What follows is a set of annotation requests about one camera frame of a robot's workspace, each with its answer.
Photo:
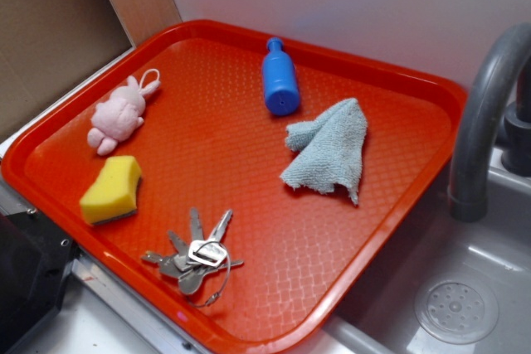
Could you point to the grey toy sink basin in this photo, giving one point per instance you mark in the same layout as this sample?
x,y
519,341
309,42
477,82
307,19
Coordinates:
x,y
444,286

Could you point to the blue plastic toy bottle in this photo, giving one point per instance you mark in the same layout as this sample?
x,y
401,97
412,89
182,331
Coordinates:
x,y
281,92

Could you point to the red plastic tray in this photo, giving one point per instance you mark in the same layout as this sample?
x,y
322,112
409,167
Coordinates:
x,y
208,142

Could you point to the light blue cloth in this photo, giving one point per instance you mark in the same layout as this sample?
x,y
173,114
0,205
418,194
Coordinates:
x,y
329,150

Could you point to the bunch of silver keys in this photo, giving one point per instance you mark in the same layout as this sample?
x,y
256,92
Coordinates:
x,y
192,262

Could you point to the grey toy faucet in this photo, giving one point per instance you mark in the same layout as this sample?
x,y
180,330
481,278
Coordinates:
x,y
482,122

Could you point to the brown cardboard panel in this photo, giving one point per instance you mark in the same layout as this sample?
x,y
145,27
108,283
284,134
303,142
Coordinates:
x,y
48,47

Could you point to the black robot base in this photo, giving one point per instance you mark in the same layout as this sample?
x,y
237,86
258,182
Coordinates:
x,y
36,261

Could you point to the yellow sponge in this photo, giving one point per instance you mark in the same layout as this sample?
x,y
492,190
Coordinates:
x,y
113,194

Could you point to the dark faucet handle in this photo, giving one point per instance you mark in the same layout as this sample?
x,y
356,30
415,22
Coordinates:
x,y
516,158

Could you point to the pink plush bunny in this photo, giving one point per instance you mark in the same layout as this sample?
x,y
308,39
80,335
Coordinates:
x,y
117,118

